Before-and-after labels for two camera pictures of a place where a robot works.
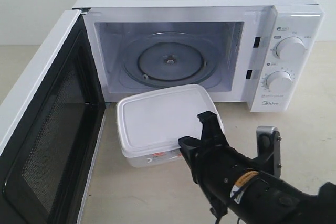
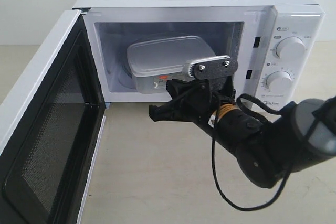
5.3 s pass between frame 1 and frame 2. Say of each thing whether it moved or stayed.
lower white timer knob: stayed
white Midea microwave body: stayed
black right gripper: moved
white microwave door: stayed
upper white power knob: stayed
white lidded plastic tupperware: moved
